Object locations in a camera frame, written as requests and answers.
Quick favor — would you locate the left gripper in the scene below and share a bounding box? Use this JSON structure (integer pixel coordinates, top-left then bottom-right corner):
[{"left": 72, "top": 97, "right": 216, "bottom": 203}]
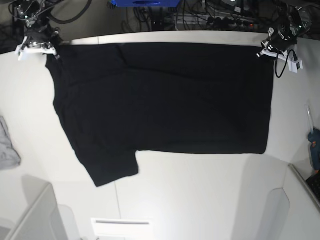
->
[{"left": 256, "top": 27, "right": 298, "bottom": 60}]

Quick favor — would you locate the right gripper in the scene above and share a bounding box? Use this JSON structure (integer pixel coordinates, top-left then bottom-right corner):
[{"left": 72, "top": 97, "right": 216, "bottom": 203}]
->
[{"left": 21, "top": 27, "right": 62, "bottom": 60}]

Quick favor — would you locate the black T-shirt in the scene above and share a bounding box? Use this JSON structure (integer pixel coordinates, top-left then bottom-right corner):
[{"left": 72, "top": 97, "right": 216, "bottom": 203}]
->
[{"left": 45, "top": 42, "right": 274, "bottom": 187}]

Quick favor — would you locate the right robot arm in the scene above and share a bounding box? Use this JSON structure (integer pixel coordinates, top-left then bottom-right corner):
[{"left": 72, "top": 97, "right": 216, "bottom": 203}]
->
[{"left": 8, "top": 0, "right": 62, "bottom": 60}]

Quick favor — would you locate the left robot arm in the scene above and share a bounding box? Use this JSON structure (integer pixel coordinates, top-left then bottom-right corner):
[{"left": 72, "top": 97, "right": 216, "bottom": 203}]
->
[{"left": 256, "top": 0, "right": 312, "bottom": 58}]

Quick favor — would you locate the blue glue gun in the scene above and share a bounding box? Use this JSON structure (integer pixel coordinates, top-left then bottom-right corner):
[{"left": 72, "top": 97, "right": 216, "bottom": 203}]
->
[{"left": 305, "top": 105, "right": 320, "bottom": 174}]

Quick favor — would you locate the blue box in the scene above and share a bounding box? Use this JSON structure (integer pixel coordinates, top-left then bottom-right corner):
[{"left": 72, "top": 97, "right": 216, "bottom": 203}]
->
[{"left": 110, "top": 0, "right": 180, "bottom": 8}]

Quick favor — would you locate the grey cloth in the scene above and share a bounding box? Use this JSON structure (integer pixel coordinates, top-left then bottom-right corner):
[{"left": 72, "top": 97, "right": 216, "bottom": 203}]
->
[{"left": 0, "top": 116, "right": 22, "bottom": 171}]

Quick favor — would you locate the black keyboard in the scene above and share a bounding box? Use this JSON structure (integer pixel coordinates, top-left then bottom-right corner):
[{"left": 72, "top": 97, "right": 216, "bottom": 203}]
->
[{"left": 306, "top": 172, "right": 320, "bottom": 201}]

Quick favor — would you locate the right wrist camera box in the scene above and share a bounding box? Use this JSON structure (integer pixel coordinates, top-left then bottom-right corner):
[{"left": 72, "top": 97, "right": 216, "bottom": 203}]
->
[{"left": 14, "top": 44, "right": 28, "bottom": 61}]

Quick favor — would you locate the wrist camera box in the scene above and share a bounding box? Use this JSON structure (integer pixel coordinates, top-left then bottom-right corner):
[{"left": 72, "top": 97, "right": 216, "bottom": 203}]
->
[
  {"left": 287, "top": 58, "right": 304, "bottom": 74},
  {"left": 14, "top": 44, "right": 28, "bottom": 61}
]

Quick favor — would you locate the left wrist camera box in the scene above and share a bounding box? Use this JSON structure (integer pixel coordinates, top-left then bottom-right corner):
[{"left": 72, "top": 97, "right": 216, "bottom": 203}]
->
[{"left": 287, "top": 58, "right": 304, "bottom": 74}]

